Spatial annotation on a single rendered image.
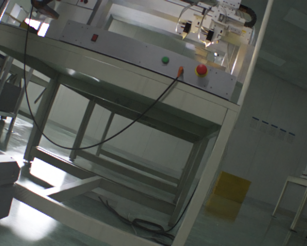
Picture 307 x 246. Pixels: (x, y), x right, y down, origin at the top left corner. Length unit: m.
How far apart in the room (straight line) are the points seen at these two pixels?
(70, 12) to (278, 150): 7.51
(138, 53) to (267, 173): 7.75
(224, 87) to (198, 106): 0.13
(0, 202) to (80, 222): 0.36
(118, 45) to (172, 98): 0.30
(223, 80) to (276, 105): 7.71
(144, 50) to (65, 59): 0.31
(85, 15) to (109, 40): 0.60
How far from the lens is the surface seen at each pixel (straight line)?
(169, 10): 2.12
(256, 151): 9.15
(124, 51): 1.64
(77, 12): 2.25
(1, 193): 1.46
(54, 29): 2.26
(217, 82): 1.60
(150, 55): 1.62
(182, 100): 1.55
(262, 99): 9.24
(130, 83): 1.57
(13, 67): 5.31
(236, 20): 2.00
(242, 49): 2.08
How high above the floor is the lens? 0.53
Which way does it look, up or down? 2 degrees up
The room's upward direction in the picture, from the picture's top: 21 degrees clockwise
